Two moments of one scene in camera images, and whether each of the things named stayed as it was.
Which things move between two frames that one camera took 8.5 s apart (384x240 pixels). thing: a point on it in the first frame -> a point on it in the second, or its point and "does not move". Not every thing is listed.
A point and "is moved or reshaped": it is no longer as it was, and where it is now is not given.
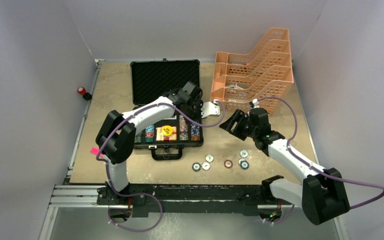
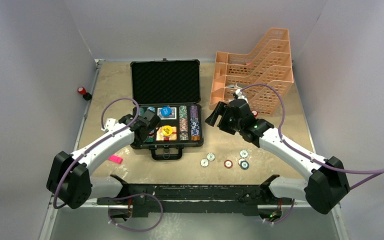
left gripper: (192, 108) -> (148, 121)
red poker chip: (228, 164) does not move
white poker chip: (206, 166) is moved or reshaped
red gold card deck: (159, 136) does not move
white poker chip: (243, 153) does not move
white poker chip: (209, 158) does not move
